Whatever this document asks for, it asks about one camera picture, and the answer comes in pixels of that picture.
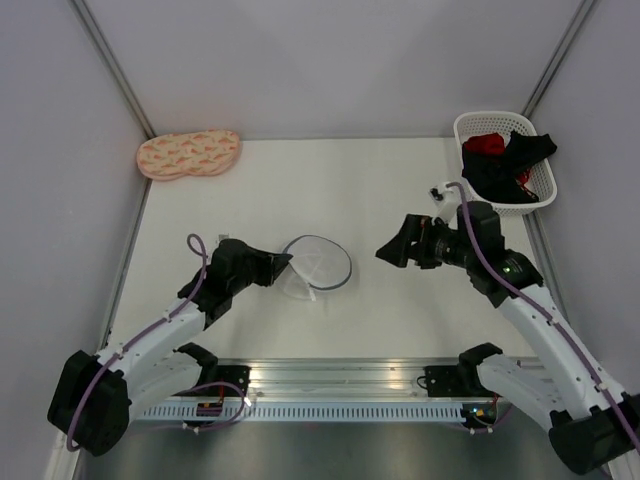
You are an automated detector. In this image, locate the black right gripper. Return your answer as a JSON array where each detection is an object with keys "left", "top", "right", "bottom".
[{"left": 375, "top": 213, "right": 476, "bottom": 269}]

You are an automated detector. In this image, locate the round white mesh laundry bag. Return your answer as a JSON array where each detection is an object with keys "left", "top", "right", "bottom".
[{"left": 276, "top": 235, "right": 353, "bottom": 301}]

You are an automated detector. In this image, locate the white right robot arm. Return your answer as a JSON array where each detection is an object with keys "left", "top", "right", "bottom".
[{"left": 376, "top": 201, "right": 639, "bottom": 475}]

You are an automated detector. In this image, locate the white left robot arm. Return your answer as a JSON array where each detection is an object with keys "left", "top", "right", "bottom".
[{"left": 47, "top": 233, "right": 292, "bottom": 456}]

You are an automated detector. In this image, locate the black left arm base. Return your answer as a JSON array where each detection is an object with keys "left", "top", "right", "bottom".
[{"left": 178, "top": 365, "right": 251, "bottom": 398}]

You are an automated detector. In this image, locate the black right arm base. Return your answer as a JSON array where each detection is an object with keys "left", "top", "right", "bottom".
[{"left": 422, "top": 365, "right": 471, "bottom": 398}]

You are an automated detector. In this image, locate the pink patterned bra case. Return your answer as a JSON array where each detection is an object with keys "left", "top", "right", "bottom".
[{"left": 136, "top": 129, "right": 242, "bottom": 181}]

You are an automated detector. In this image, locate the black underwear garment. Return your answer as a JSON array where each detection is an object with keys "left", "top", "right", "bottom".
[{"left": 461, "top": 131, "right": 557, "bottom": 204}]

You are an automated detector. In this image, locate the white plastic basket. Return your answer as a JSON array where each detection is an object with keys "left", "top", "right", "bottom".
[{"left": 453, "top": 111, "right": 557, "bottom": 216}]

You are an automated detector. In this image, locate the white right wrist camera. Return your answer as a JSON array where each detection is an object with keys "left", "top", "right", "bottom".
[{"left": 429, "top": 182, "right": 461, "bottom": 224}]

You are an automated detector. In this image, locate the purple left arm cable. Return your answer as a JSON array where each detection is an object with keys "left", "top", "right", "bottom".
[{"left": 64, "top": 232, "right": 210, "bottom": 453}]

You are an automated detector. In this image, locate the aluminium mounting rail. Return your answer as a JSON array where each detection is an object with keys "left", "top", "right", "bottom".
[{"left": 220, "top": 357, "right": 458, "bottom": 402}]

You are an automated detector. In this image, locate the white slotted cable duct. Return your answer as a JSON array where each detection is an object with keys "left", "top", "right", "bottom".
[{"left": 138, "top": 400, "right": 464, "bottom": 423}]

